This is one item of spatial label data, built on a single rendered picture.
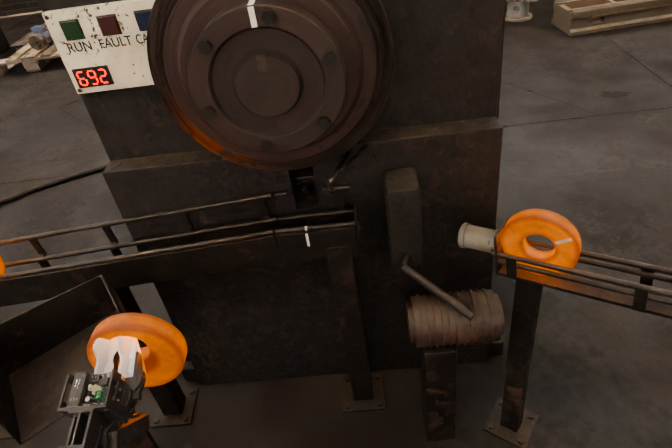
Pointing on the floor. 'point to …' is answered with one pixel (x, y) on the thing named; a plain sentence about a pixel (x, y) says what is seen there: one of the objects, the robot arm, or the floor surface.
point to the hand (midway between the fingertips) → (127, 334)
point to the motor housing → (452, 330)
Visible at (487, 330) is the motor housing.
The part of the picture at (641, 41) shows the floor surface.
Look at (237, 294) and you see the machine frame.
